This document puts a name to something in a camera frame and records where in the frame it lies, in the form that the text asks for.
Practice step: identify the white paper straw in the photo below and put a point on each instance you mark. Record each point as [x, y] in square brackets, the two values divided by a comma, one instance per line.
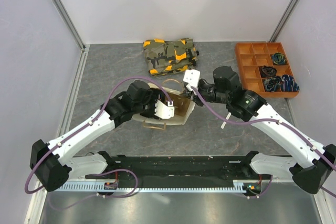
[224, 123]

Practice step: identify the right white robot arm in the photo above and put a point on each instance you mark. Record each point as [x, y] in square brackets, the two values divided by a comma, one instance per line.
[309, 163]

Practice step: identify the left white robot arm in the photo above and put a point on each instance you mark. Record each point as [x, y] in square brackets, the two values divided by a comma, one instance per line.
[54, 163]

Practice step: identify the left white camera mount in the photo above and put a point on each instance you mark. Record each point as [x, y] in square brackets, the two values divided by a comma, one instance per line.
[164, 111]

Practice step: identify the left aluminium frame post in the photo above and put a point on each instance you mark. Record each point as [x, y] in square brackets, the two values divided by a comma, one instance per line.
[69, 23]

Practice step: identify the camouflage folded cloth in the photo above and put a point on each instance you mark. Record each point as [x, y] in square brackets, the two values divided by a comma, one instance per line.
[164, 57]

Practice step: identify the aluminium cable duct rail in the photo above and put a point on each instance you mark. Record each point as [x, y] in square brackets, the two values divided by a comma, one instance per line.
[97, 186]

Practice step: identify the brown pulp cup carrier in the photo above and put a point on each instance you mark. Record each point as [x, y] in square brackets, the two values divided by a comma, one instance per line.
[181, 104]

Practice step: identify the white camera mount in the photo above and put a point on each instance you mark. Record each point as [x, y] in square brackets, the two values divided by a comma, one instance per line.
[164, 111]
[191, 79]

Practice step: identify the aluminium frame post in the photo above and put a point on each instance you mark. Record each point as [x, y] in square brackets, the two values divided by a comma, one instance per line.
[283, 20]
[69, 23]

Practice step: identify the blue green rubber bands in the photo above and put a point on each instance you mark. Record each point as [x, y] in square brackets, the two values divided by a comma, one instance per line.
[278, 59]

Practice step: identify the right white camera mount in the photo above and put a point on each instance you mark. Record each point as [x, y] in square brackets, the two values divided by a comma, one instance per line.
[191, 79]

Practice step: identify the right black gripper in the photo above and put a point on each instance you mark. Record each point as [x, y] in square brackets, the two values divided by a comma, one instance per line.
[193, 97]

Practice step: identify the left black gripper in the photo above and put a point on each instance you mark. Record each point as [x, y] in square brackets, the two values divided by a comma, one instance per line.
[151, 114]

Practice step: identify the orange compartment tray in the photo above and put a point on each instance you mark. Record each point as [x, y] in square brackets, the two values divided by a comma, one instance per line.
[251, 55]

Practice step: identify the brown paper bag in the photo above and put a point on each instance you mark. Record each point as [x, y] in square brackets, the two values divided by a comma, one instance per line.
[159, 95]

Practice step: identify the blue striped bands bundle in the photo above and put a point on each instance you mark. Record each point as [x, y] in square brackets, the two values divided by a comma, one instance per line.
[288, 84]

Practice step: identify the right aluminium frame post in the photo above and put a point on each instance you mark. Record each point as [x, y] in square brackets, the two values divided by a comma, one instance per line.
[283, 20]

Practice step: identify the dark mixed bands bundle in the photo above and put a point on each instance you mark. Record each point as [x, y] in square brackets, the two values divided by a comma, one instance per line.
[272, 84]

